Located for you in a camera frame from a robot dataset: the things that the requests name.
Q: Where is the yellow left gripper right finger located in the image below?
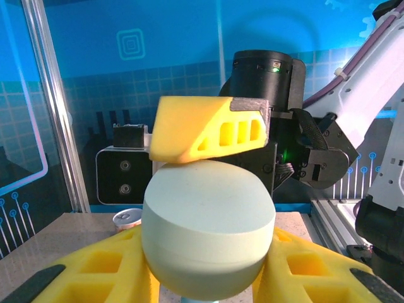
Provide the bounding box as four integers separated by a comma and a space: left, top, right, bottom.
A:
252, 227, 404, 303

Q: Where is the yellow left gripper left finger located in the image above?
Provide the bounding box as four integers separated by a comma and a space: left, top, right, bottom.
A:
0, 225, 162, 303

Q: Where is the pale green earbud charging case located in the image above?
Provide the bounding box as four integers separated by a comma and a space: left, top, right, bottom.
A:
141, 159, 277, 300

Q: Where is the small tin can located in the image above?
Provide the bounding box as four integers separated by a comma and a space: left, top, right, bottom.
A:
112, 207, 145, 234

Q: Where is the aluminium table rail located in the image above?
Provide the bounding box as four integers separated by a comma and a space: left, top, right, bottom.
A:
311, 198, 373, 256

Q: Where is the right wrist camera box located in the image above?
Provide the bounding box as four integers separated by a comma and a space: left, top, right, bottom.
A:
95, 124, 155, 206

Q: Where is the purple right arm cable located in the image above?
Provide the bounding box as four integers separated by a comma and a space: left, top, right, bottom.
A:
302, 6, 402, 108

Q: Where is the aluminium frame post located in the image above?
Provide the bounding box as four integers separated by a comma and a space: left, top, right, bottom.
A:
21, 0, 92, 214

